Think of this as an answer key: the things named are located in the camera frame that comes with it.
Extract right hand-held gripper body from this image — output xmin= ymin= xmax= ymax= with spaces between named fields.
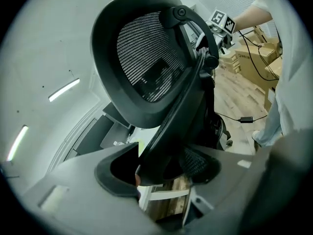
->
xmin=206 ymin=8 xmax=237 ymax=50

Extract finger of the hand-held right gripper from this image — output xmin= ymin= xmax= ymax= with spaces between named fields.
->
xmin=195 ymin=32 xmax=206 ymax=51

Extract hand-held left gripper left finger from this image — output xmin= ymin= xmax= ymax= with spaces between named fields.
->
xmin=22 ymin=142 xmax=169 ymax=235

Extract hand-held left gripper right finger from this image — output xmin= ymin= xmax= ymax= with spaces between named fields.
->
xmin=182 ymin=128 xmax=313 ymax=235

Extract black mesh office chair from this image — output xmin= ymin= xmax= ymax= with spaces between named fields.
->
xmin=90 ymin=0 xmax=233 ymax=188

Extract person's right forearm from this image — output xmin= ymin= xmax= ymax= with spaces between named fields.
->
xmin=232 ymin=2 xmax=273 ymax=31

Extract stack of small cardboard boxes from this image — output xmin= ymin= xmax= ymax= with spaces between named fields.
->
xmin=220 ymin=51 xmax=242 ymax=73

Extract person's right printed sleeve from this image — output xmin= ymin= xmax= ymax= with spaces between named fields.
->
xmin=249 ymin=0 xmax=272 ymax=10

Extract large cardboard box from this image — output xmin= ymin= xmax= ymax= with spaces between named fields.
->
xmin=234 ymin=42 xmax=281 ymax=95

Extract person's jeans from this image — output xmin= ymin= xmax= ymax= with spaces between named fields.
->
xmin=254 ymin=94 xmax=288 ymax=148

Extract small black monitor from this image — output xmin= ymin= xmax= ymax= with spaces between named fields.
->
xmin=99 ymin=117 xmax=135 ymax=149

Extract ceiling light strip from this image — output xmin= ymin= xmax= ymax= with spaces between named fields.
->
xmin=6 ymin=125 xmax=29 ymax=162
xmin=48 ymin=78 xmax=81 ymax=102

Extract large black monitor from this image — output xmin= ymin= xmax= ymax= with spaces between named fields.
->
xmin=102 ymin=101 xmax=133 ymax=129

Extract person's grey top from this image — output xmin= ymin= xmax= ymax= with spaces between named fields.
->
xmin=275 ymin=7 xmax=313 ymax=137

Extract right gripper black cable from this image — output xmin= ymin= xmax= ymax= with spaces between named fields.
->
xmin=237 ymin=30 xmax=283 ymax=81

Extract black adapter cable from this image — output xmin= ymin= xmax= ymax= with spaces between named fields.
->
xmin=215 ymin=112 xmax=268 ymax=122

